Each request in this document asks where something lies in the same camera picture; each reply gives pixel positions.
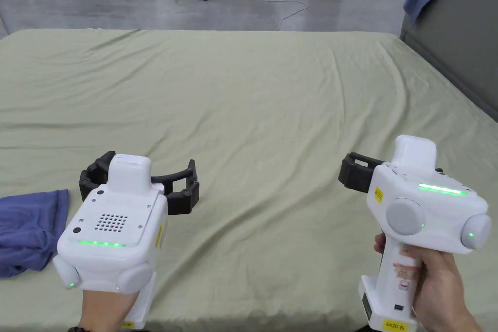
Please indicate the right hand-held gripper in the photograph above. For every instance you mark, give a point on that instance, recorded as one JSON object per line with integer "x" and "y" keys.
{"x": 439, "y": 211}

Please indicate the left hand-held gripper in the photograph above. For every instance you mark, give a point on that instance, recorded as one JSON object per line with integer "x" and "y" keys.
{"x": 113, "y": 231}

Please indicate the person's left hand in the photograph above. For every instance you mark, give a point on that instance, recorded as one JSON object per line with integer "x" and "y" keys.
{"x": 107, "y": 308}

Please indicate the person's right hand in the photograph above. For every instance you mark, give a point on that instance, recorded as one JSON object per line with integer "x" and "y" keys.
{"x": 439, "y": 297}

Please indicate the dark blue shirt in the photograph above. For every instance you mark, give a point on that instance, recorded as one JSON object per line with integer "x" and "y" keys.
{"x": 27, "y": 231}

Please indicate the bed with pale green sheet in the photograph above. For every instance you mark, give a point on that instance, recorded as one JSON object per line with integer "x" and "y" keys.
{"x": 253, "y": 114}

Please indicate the grey padded headboard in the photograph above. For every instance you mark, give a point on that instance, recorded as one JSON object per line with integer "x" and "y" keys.
{"x": 459, "y": 36}

